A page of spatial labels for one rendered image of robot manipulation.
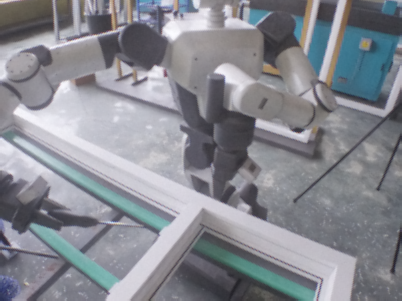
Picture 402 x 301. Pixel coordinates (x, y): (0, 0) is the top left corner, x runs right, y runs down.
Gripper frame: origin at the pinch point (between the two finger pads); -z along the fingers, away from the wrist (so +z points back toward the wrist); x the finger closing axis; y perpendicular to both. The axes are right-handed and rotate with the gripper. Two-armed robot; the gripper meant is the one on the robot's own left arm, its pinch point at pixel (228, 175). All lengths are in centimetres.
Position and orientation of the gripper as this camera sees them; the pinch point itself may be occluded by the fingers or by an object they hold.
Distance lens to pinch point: 68.3
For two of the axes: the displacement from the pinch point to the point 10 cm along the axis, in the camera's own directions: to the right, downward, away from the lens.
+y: 8.7, 3.1, -3.9
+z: 0.4, -8.2, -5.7
